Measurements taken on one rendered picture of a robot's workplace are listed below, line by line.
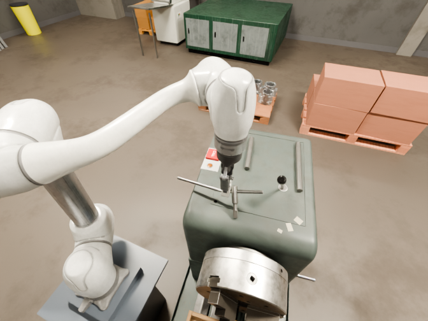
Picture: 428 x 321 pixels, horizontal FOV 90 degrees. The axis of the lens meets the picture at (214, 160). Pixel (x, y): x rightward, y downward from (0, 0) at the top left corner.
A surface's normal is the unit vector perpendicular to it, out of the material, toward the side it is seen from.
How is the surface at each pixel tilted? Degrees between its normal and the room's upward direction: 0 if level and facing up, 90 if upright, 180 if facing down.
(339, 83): 90
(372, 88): 90
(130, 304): 0
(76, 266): 6
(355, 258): 0
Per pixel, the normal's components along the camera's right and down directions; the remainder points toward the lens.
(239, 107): 0.22, 0.60
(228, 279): -0.31, -0.70
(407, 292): 0.00, -0.68
